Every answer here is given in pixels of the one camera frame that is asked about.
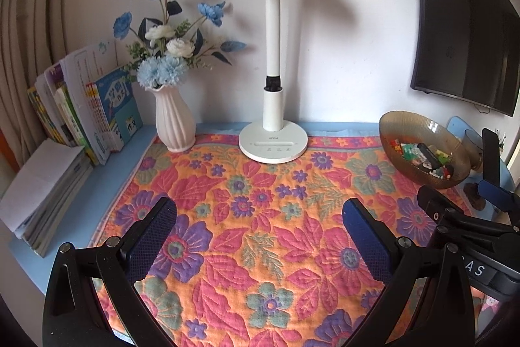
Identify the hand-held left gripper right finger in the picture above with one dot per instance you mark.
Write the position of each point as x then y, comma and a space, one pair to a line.
367, 241

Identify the row of upright books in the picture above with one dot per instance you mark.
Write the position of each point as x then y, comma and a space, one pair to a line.
118, 107

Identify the white desk lamp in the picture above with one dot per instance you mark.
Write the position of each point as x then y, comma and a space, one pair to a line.
272, 107

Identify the floral quilted mat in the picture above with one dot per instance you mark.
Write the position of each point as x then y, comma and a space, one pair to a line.
252, 208

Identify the black lighter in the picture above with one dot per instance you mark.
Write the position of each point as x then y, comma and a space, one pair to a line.
425, 150

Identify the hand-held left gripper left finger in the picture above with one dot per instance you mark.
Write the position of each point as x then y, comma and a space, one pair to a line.
152, 237

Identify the brown glass bowl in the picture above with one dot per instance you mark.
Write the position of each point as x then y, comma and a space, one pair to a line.
400, 162

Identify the pink printed cloth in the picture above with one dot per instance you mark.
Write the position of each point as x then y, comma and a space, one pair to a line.
487, 304

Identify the beige curtain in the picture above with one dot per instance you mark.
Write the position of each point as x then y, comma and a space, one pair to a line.
36, 26

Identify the orange curtain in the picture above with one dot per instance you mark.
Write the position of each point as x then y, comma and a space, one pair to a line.
5, 152

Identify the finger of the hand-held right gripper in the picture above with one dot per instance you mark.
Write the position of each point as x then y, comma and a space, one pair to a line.
491, 156
497, 195

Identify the blue chair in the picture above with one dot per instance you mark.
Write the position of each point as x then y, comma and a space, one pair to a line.
457, 125

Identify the stack of flat booklets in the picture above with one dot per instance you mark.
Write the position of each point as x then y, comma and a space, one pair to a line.
44, 184

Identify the glass cup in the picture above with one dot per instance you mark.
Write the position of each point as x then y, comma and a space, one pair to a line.
473, 143

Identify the black wall television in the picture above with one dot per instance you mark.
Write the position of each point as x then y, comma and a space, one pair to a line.
459, 26

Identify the dark-haired small doll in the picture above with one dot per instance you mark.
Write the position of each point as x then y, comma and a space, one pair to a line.
440, 171

